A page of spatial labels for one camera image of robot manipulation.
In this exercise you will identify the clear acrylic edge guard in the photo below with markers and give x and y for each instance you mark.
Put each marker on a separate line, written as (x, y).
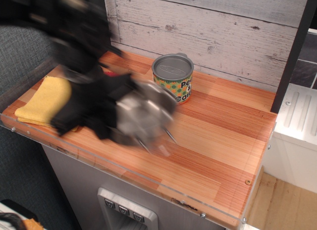
(190, 176)

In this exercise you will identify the orange object bottom left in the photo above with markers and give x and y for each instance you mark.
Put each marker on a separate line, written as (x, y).
(31, 224)

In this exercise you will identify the grey toy fridge cabinet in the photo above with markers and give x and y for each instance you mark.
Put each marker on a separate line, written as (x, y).
(81, 182)

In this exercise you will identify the spoon with red handle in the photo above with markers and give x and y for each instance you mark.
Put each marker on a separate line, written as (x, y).
(111, 74)

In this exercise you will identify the white toy sink unit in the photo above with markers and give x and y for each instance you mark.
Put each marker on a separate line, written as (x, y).
(291, 153)

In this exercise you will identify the stainless steel pot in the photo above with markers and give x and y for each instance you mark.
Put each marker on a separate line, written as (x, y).
(143, 116)

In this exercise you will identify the peas and carrots toy can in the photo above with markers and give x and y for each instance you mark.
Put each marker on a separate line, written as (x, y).
(174, 72)

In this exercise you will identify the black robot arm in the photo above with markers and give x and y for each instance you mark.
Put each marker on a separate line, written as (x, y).
(80, 35)

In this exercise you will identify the yellow folded cloth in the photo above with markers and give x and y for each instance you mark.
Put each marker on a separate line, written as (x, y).
(51, 96)

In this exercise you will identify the dark grey right post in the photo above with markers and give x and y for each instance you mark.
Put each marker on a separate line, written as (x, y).
(298, 42)

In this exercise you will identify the silver dispenser panel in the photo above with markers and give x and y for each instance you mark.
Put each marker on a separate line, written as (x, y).
(123, 214)

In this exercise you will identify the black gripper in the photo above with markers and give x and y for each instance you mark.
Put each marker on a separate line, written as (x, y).
(92, 102)

